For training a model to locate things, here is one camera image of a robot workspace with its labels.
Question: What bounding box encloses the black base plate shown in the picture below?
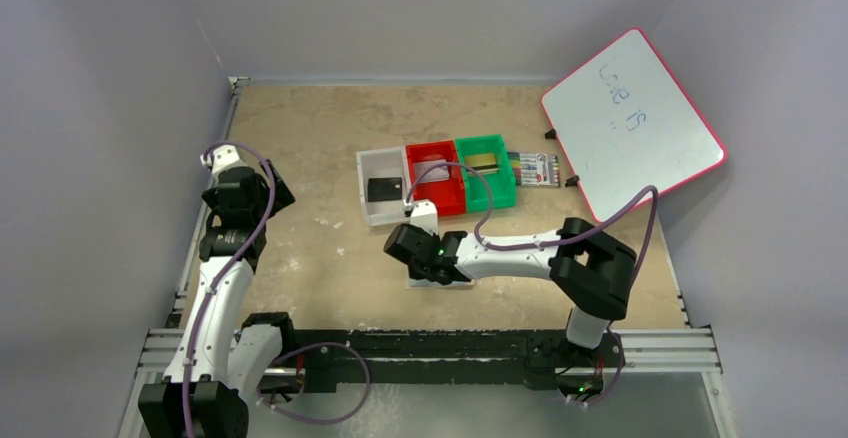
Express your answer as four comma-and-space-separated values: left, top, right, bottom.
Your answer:
283, 329, 624, 396

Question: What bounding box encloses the gold credit card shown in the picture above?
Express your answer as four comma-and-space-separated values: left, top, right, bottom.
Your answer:
465, 153, 499, 175

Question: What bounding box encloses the green plastic bin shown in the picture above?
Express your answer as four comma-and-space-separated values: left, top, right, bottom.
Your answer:
455, 134, 518, 215

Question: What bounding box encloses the white plastic bin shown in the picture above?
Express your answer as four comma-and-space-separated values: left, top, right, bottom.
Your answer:
356, 147, 411, 227

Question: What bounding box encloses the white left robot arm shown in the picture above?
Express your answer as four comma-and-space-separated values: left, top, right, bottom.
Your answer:
138, 155, 298, 437

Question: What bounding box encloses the aluminium frame rail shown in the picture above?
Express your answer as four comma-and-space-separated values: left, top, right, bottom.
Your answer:
136, 329, 722, 373

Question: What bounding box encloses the silver credit card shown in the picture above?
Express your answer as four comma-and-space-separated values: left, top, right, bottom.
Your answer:
413, 159, 451, 184

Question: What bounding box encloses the black credit card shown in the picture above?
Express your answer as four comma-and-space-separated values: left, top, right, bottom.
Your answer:
366, 177, 403, 203

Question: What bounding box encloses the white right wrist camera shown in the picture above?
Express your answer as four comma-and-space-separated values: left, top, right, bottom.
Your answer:
404, 200, 439, 235

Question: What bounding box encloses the marker pen pack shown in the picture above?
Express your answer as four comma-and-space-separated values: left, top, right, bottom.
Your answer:
507, 151, 561, 187

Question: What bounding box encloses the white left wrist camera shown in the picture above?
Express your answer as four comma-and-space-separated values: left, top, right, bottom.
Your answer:
200, 145, 247, 177

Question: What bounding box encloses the beige card holder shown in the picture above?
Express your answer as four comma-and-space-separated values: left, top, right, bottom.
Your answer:
406, 278, 476, 290

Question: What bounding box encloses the pink framed whiteboard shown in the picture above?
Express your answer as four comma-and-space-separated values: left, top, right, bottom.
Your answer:
541, 28, 726, 221

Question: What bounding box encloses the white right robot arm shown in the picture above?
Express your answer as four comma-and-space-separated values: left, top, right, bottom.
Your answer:
383, 218, 639, 365

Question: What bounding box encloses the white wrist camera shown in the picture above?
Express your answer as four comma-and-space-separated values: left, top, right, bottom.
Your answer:
404, 200, 439, 235
200, 145, 247, 177

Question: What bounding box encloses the red plastic bin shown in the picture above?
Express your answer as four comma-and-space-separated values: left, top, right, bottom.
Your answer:
406, 140, 467, 217

